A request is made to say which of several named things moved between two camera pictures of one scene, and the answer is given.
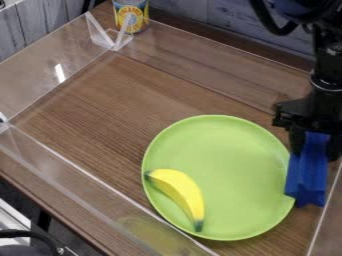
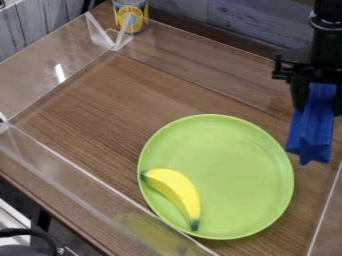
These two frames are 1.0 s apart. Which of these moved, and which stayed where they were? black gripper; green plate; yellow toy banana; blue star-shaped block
Moved: black gripper; blue star-shaped block
Stayed: yellow toy banana; green plate
